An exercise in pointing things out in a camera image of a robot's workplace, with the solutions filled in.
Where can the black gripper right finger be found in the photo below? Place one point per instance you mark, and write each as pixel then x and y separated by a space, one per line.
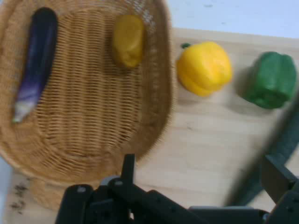
pixel 278 179

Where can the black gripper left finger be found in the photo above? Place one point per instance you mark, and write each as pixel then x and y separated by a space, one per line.
pixel 98 205

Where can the orange bell pepper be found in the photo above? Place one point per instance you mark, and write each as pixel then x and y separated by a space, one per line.
pixel 128 40

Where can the long dark green cucumber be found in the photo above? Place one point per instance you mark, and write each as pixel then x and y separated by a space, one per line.
pixel 287 142

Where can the bamboo cutting board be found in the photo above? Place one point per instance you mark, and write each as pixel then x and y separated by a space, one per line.
pixel 198 140

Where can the green bell pepper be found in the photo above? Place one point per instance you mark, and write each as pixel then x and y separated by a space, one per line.
pixel 271 80

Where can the yellow bell pepper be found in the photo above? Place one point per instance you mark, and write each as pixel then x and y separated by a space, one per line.
pixel 204 67

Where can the long purple eggplant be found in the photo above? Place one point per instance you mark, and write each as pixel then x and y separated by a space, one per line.
pixel 38 63

